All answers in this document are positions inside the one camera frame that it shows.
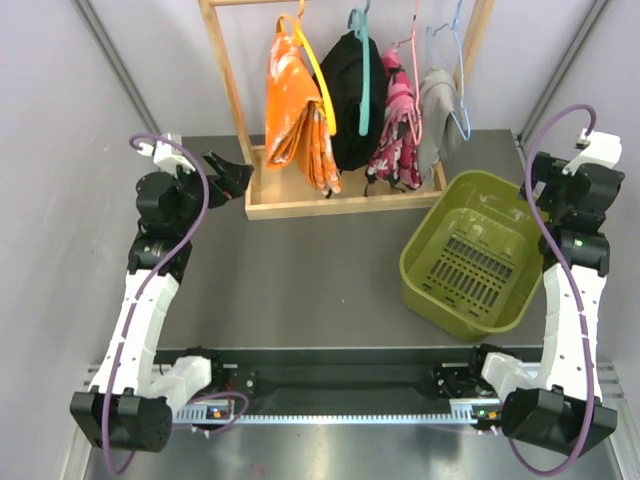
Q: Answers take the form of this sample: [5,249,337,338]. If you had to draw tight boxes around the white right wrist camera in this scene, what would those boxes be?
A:
[562,129,622,176]

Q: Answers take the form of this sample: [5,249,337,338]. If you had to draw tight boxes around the teal plastic hanger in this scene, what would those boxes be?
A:
[347,0,371,137]

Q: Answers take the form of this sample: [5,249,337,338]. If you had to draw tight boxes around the grey trousers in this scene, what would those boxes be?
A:
[417,68,463,187]

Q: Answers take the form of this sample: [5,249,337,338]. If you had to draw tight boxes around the wooden clothes rack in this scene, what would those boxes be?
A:
[198,1,495,220]

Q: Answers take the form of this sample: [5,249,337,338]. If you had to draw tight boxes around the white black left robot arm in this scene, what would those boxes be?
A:
[70,151,253,452]

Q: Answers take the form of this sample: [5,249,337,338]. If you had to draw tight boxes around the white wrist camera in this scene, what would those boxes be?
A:
[137,139,195,177]
[562,129,622,176]

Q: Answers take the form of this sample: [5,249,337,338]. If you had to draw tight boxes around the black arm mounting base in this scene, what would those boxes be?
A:
[152,345,544,404]

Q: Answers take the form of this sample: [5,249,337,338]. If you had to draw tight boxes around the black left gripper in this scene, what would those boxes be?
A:
[168,150,254,233]

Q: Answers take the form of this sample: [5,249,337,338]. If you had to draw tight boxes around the pink wire hanger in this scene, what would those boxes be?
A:
[392,0,422,145]

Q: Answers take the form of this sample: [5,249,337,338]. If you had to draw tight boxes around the orange patterned trousers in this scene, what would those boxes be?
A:
[265,22,342,197]

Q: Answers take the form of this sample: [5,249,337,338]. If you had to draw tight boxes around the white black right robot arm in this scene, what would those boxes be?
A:
[466,153,624,455]

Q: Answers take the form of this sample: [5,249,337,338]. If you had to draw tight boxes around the slotted grey cable duct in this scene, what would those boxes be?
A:
[173,399,501,426]

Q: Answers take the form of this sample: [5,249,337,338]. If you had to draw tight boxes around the olive green plastic basket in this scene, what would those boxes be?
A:
[399,170,543,343]

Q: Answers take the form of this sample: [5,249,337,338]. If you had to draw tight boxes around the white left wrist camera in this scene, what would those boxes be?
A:
[137,139,195,177]

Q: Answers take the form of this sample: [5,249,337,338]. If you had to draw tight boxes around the yellow plastic hanger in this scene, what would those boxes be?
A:
[276,0,337,136]

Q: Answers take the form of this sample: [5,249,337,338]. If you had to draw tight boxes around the pink camouflage trousers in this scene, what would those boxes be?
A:
[364,47,423,196]

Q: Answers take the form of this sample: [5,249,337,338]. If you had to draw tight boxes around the blue wire hanger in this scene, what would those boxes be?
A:
[425,0,473,142]

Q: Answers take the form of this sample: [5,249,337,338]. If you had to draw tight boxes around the black trousers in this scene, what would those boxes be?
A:
[320,32,387,171]

